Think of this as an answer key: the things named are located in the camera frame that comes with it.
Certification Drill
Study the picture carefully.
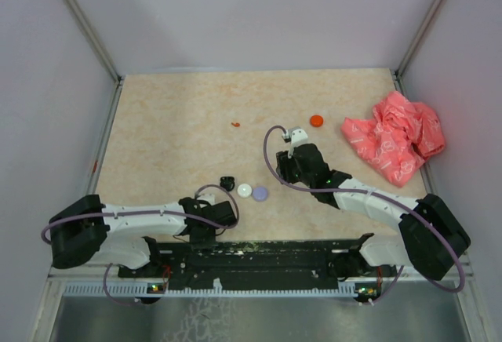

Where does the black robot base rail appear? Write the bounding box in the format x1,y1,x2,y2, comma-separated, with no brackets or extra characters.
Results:
64,238,398,304

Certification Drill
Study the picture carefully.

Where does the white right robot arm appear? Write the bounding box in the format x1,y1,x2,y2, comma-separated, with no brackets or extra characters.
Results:
275,144,471,281

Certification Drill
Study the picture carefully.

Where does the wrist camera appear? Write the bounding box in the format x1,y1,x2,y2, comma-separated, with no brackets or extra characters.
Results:
195,194,216,207
282,126,308,158

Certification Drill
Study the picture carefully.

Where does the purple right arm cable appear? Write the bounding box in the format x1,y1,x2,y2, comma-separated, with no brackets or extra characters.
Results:
262,125,467,306

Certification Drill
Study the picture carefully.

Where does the purple earbud charging case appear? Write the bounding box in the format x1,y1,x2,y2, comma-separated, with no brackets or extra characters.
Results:
252,186,269,202

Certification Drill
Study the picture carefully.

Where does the orange earbud charging case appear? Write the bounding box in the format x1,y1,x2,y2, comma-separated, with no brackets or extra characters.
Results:
309,115,324,127

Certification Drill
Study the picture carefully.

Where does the pink crumpled plastic bag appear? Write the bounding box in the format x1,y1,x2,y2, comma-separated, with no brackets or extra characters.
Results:
340,91,446,187

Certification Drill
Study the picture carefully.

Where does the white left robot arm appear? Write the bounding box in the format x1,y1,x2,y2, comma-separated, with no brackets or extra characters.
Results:
42,194,239,277

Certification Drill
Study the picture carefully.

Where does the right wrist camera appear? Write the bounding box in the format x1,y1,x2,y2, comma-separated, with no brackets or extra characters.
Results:
282,126,308,158

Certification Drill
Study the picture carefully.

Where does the white earbud charging case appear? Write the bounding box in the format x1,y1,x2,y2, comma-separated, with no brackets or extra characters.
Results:
237,183,253,198

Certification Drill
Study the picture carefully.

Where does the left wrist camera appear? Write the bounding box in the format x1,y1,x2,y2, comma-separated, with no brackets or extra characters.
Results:
195,194,216,207

